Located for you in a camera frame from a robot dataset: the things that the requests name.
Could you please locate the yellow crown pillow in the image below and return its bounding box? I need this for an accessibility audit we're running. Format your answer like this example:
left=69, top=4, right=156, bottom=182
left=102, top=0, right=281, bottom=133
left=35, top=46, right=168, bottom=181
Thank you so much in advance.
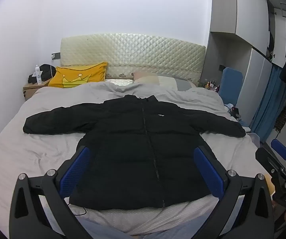
left=48, top=62, right=109, bottom=89

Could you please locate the black puffer jacket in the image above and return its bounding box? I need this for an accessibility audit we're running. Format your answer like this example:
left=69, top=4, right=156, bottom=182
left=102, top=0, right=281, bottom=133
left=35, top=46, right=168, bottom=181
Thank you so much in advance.
left=23, top=94, right=247, bottom=210

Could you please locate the blue padded chair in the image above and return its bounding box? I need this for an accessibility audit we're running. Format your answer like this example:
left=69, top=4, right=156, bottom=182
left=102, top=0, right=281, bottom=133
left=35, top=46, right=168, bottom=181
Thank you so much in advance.
left=219, top=67, right=243, bottom=108

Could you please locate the row of cosmetic bottles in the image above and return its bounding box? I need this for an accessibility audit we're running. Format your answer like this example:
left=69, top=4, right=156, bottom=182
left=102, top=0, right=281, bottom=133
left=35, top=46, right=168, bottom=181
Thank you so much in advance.
left=198, top=80, right=221, bottom=92

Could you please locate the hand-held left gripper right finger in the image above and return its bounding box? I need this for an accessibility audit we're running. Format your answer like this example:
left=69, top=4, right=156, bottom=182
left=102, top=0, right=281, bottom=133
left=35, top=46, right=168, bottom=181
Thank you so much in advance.
left=193, top=145, right=276, bottom=239

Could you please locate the floral beige cushion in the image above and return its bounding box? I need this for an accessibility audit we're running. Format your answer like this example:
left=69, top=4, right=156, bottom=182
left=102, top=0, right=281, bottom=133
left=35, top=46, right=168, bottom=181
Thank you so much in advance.
left=105, top=64, right=143, bottom=80

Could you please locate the grey duvet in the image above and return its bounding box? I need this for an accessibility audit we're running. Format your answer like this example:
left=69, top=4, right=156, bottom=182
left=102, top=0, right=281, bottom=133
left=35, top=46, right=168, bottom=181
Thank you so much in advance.
left=0, top=79, right=261, bottom=205

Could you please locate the grey white wardrobe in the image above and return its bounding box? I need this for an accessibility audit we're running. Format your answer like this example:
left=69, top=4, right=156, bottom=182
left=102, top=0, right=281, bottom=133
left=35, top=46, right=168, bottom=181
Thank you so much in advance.
left=205, top=0, right=286, bottom=135

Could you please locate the blue curtain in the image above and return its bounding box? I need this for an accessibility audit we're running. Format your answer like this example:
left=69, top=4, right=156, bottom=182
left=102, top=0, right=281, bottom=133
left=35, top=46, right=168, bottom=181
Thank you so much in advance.
left=250, top=66, right=286, bottom=144

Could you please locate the wooden nightstand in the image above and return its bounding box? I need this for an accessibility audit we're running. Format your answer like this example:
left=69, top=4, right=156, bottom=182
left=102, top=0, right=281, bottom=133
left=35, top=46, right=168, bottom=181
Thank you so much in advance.
left=23, top=78, right=52, bottom=101

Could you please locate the patchwork pastel pillow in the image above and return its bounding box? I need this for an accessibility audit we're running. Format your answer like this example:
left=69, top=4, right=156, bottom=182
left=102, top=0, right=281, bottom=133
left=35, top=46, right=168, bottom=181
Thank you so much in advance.
left=132, top=71, right=198, bottom=92

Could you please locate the white dotted bed sheet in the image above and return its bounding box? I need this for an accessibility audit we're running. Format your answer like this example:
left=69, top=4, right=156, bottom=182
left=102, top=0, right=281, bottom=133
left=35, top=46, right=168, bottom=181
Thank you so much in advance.
left=67, top=192, right=236, bottom=237

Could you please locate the white bottle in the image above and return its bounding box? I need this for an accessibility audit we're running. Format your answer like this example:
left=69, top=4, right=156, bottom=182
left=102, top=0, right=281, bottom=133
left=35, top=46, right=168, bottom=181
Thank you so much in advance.
left=33, top=65, right=43, bottom=84

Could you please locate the black camera device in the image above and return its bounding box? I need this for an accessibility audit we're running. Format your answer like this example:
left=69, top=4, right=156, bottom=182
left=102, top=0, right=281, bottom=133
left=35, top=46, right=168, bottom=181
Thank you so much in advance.
left=230, top=107, right=243, bottom=119

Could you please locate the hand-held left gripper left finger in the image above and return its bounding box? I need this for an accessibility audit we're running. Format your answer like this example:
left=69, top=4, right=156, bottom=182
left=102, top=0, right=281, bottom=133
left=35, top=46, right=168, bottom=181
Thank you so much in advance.
left=9, top=146, right=92, bottom=239

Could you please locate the black bag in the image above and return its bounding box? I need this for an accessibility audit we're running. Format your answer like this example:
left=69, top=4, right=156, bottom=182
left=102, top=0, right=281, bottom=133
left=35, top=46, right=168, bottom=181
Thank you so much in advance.
left=28, top=64, right=57, bottom=84

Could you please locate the cream quilted headboard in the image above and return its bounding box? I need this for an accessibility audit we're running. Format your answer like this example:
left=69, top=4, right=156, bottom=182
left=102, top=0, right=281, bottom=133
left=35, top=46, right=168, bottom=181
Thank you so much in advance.
left=60, top=33, right=206, bottom=86

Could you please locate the black cable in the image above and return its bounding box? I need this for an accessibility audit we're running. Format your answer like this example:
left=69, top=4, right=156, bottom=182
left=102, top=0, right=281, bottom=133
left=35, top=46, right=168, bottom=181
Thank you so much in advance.
left=67, top=202, right=87, bottom=217

